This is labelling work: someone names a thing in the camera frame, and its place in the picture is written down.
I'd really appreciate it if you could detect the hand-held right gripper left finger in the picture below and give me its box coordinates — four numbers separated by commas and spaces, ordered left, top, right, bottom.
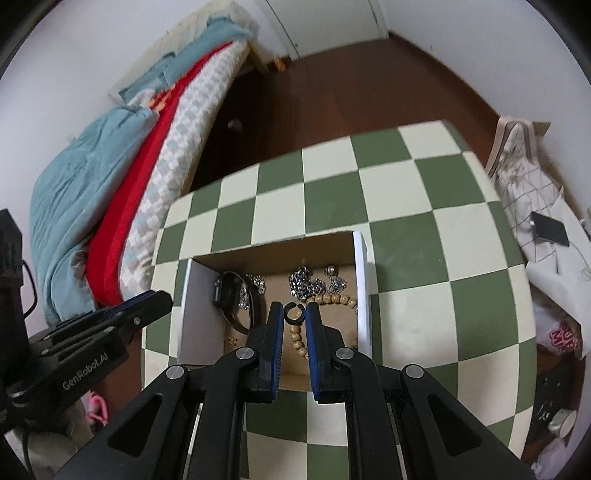
55, 302, 284, 480

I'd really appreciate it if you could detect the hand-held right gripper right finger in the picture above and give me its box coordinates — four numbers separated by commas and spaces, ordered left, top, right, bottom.
305, 302, 536, 480

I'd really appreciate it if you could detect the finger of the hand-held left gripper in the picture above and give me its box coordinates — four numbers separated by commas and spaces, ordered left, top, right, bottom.
55, 291, 174, 339
28, 305, 172, 359

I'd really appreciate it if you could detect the wooden bead bracelet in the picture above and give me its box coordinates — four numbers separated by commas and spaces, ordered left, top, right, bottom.
288, 293, 359, 366

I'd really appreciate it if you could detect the black wristband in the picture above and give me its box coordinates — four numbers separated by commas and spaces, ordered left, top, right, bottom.
213, 271, 267, 334

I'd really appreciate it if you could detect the thick silver chain bracelet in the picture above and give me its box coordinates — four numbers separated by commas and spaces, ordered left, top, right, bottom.
288, 266, 325, 302

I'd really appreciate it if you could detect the pink plastic object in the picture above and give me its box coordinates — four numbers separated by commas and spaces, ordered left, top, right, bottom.
88, 392, 109, 425

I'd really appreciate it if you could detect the red blanket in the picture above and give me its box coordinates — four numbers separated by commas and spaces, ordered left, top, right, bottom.
85, 41, 232, 305

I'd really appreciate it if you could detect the bed with blue blanket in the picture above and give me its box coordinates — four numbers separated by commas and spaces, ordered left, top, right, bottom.
30, 18, 254, 324

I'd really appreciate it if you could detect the grey white checkered mattress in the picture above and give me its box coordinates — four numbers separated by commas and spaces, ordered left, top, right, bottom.
119, 39, 250, 296

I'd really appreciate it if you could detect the green white checkered tablecloth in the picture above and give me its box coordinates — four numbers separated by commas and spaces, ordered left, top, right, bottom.
141, 119, 539, 480

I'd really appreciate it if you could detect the white plastic bag red print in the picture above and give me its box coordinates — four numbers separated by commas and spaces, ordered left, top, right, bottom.
536, 314, 589, 361

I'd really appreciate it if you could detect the white cup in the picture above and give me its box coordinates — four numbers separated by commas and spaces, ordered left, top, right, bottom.
549, 408, 578, 437

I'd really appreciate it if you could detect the black phone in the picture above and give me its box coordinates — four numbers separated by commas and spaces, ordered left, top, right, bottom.
530, 211, 572, 247

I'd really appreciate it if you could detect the white quilted bag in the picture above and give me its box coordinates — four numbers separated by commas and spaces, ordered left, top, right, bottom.
484, 115, 571, 243

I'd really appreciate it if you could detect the beige headboard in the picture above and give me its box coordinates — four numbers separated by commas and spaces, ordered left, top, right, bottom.
108, 0, 259, 100

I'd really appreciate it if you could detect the white door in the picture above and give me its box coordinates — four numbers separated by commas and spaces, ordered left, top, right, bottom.
263, 0, 389, 61

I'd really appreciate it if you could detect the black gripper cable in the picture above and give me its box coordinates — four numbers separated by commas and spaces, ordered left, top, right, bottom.
18, 261, 40, 480

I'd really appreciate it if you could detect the wooden bed frame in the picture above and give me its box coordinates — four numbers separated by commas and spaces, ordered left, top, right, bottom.
248, 39, 269, 75

